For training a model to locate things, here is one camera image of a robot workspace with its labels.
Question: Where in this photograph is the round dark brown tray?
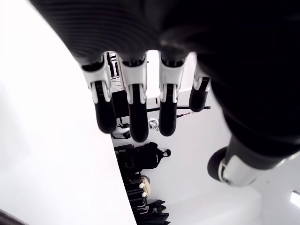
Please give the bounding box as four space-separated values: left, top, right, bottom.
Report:
0 209 26 225

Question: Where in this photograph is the black cabinet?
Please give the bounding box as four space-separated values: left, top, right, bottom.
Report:
112 90 129 118

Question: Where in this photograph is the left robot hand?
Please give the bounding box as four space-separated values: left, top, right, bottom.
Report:
30 0 300 188

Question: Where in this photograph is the black equipment rack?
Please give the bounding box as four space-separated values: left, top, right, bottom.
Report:
114 144 150 216

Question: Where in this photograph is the cream plush toy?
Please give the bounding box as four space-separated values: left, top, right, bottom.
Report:
138 175 152 197

